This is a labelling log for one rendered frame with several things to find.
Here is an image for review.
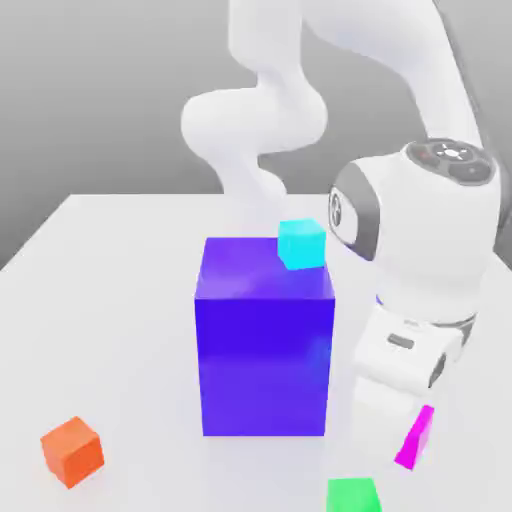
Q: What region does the small cyan cube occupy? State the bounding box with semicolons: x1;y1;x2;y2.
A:
277;217;328;272

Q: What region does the small green cube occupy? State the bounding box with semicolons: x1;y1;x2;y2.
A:
325;476;384;512

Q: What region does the small magenta cube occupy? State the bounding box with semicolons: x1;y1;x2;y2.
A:
393;404;436;472

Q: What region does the small orange cube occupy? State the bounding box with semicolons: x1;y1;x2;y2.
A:
39;415;106;491

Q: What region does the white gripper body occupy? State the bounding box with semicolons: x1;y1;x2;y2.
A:
353;370;428;421

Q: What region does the large blue box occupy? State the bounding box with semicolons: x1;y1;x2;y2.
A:
194;236;336;438

